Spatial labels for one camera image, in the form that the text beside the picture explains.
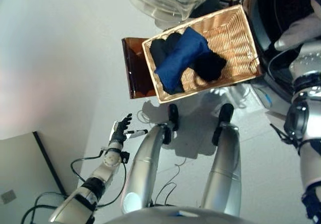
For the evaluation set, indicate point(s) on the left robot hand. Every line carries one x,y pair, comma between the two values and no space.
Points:
120,131

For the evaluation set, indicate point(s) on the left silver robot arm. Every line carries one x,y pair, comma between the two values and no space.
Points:
100,178

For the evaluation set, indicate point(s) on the white panel with black edge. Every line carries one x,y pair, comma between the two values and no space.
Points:
22,163

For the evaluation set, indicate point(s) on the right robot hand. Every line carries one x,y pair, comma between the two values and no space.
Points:
301,33

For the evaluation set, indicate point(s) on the black fuzzy garment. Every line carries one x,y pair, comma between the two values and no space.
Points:
208,67

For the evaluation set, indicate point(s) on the left silver robot leg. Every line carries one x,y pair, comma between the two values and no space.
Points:
143,168

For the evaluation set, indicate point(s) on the wicker laundry basket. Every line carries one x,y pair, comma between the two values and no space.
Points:
233,30

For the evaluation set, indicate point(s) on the blue garment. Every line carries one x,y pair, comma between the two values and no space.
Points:
183,55

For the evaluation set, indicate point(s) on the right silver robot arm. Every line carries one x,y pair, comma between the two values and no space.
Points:
311,163

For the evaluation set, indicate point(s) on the black cloth garment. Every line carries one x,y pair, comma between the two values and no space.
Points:
160,48

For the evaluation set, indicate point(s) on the grey square plate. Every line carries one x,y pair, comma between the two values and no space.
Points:
8,197

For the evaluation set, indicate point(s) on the silver washing machine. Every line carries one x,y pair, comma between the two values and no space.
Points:
260,45

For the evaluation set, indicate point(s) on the round glass washer door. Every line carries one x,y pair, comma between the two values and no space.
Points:
160,3

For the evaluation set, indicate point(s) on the silver robot torso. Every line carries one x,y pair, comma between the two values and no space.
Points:
180,216

